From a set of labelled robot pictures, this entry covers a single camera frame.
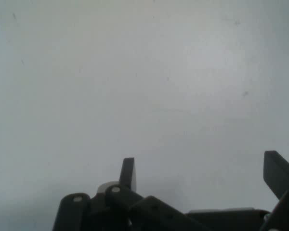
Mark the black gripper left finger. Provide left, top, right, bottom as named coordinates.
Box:
left=52, top=157, right=208, bottom=231

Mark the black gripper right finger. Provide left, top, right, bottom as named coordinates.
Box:
left=260, top=150, right=289, bottom=231

